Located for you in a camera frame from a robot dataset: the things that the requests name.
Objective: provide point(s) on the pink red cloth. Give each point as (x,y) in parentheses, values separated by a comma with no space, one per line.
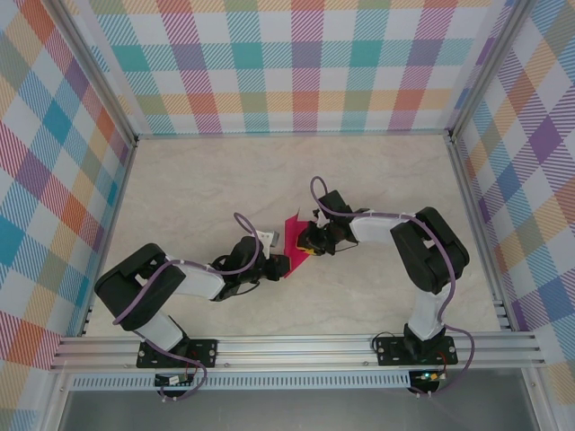
(293,238)

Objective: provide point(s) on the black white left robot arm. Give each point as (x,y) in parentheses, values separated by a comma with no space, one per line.
(135,287)

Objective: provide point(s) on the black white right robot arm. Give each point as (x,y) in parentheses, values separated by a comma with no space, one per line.
(431,251)

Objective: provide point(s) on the small black circuit board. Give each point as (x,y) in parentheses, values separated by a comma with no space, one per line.
(173,381)

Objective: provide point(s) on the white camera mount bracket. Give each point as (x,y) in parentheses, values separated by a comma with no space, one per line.
(268,247)
(319,217)

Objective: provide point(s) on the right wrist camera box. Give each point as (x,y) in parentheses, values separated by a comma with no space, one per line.
(336,204)

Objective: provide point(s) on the wide aluminium mounting rail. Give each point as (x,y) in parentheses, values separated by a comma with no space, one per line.
(292,352)

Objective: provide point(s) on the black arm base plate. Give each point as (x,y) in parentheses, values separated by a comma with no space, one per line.
(386,354)
(202,352)

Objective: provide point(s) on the thin aluminium frame rail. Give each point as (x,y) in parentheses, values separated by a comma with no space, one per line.
(292,133)

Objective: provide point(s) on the aluminium frame side rail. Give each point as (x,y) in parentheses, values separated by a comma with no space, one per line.
(108,238)
(483,238)

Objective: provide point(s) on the aluminium frame post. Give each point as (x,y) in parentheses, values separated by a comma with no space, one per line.
(98,76)
(487,67)

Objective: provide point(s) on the aluminium frame leg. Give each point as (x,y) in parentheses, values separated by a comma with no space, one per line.
(51,404)
(536,404)

